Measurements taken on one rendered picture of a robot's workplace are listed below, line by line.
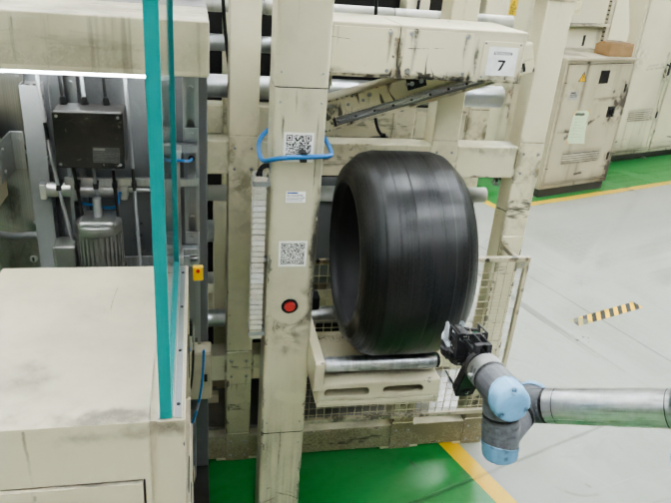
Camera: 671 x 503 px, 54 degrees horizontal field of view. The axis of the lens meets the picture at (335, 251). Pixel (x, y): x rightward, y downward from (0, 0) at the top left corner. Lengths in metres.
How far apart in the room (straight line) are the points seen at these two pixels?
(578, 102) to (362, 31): 4.57
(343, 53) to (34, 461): 1.26
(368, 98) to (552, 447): 1.87
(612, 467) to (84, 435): 2.53
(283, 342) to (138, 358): 0.71
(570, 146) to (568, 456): 3.75
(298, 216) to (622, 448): 2.15
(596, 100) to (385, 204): 4.97
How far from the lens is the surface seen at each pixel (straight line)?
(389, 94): 2.08
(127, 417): 1.13
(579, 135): 6.47
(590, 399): 1.44
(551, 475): 3.10
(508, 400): 1.33
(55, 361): 1.28
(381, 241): 1.62
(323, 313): 2.10
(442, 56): 1.96
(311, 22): 1.59
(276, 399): 2.00
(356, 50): 1.89
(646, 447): 3.45
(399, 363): 1.91
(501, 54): 2.03
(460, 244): 1.67
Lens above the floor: 1.97
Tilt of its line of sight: 25 degrees down
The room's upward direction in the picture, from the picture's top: 5 degrees clockwise
